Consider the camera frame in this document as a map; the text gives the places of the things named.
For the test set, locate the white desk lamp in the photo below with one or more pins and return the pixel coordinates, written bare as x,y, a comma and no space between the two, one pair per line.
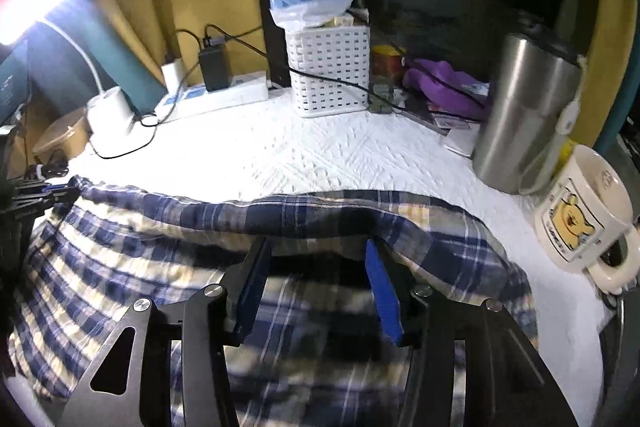
110,112

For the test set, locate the brown lidded food container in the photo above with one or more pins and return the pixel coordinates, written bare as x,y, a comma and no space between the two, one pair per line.
65,137

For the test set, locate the blue plaid pants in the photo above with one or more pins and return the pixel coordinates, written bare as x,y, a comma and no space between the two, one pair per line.
310,212

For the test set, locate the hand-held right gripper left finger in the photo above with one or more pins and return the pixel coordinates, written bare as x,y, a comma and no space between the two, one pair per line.
252,289

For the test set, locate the white quilted bed cover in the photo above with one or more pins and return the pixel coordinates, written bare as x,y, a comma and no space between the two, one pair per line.
325,157

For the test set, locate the white power strip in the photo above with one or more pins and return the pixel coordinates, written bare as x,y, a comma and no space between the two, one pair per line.
240,92

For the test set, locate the purple cloth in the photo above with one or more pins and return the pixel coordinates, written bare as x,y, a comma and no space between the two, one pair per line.
445,87

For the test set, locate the clear blue plastic bags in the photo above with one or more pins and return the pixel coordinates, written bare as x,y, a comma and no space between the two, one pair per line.
310,7

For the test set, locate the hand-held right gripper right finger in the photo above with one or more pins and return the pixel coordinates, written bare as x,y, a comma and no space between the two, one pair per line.
382,294

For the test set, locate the cream mug with bear print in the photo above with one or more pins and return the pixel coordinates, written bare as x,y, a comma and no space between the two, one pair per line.
575,217

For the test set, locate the orange jar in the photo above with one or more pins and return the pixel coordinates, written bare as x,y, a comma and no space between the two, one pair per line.
387,62

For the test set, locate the black charger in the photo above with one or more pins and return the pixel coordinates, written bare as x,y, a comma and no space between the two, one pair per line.
215,69

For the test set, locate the white plastic basket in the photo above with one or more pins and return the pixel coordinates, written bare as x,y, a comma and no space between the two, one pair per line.
330,57

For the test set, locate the stainless steel tumbler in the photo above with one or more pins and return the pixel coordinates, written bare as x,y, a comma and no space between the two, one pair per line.
520,107

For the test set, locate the white charger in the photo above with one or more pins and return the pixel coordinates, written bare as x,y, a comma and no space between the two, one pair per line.
173,74

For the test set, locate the teal curtain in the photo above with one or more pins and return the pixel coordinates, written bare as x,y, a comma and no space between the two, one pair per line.
115,52

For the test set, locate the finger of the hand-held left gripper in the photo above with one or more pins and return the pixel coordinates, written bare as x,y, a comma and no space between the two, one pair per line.
55,194
37,209

